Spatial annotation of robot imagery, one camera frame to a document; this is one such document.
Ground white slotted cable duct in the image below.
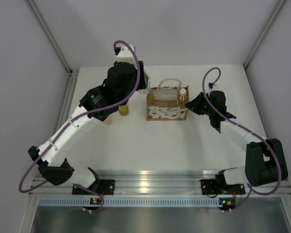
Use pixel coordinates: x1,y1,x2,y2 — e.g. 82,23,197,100
37,197,236,207

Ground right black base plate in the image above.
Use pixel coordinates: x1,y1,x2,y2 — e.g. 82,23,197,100
200,179,246,198

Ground wrist white camera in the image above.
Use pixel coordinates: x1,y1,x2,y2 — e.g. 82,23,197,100
115,45,136,66
208,83,219,93

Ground grey cap clear bottle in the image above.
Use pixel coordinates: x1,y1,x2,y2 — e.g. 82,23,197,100
138,72,151,94

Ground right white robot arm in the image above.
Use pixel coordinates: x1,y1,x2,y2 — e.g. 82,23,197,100
185,91,288,193

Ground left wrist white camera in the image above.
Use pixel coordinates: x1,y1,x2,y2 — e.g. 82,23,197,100
115,45,136,66

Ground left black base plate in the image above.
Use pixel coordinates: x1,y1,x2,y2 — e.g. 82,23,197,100
72,179,115,196

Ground burlap watermelon canvas bag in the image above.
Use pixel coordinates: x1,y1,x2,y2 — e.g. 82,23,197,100
146,78,190,121

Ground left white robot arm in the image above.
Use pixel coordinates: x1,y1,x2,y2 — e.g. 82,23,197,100
28,61,146,194

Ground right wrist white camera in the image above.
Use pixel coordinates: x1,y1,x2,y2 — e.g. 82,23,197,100
208,83,219,93

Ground white cap amber bottle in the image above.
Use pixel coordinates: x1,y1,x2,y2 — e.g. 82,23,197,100
103,116,113,126

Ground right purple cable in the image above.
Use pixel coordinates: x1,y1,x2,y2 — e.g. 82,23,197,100
202,67,282,211

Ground aluminium extrusion rail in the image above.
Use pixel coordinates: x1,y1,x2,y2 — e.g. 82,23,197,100
29,170,291,197

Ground red cap yellow bottle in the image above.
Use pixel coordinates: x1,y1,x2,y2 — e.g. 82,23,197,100
119,104,129,117

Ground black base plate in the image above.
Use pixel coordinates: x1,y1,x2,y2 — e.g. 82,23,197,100
200,179,246,198
72,179,115,196

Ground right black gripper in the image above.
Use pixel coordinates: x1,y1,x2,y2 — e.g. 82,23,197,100
185,92,214,117

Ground white cap clear bottle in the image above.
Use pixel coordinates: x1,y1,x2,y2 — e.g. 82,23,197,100
177,88,187,107

